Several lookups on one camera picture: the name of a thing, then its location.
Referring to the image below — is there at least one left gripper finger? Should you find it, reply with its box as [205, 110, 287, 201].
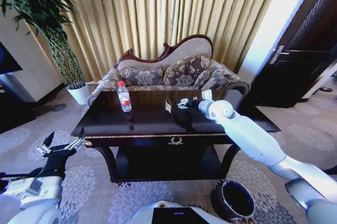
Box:
[64, 127, 87, 152]
[36, 132, 55, 157]

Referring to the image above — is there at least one dark round trash bin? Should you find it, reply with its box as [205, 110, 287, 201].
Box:
[210, 179, 256, 221]

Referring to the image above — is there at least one large floral sofa cushion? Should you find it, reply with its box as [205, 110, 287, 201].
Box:
[161, 56, 212, 87]

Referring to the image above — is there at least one dark glossy wooden table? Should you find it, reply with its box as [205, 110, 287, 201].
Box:
[71, 88, 281, 184]

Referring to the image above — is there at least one floral upholstered wooden sofa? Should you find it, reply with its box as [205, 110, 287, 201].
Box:
[86, 34, 251, 107]

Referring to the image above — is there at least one small floral sofa cushion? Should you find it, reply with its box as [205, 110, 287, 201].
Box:
[118, 66, 164, 87]

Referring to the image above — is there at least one white plant pot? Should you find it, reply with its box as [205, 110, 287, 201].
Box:
[65, 82, 91, 106]

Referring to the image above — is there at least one clear plastic water bottle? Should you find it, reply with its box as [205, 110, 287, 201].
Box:
[116, 80, 133, 113]

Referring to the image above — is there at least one golden pleated curtain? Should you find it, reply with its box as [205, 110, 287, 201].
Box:
[33, 0, 285, 84]

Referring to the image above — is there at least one black flat screen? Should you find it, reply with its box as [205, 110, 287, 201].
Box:
[0, 40, 24, 75]

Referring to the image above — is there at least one white robot front shell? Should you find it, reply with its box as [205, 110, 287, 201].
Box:
[128, 199, 225, 224]

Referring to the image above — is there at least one white sheer curtain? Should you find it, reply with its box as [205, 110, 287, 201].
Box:
[236, 0, 321, 77]

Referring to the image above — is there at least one dark wooden door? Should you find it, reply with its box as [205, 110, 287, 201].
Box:
[242, 0, 337, 109]

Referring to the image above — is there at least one tall green potted plant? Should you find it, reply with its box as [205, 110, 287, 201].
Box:
[0, 0, 86, 89]

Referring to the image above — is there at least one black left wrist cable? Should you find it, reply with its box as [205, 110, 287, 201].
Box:
[0, 171, 44, 180]

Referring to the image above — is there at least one silver door handle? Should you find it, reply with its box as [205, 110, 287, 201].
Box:
[269, 45, 290, 65]

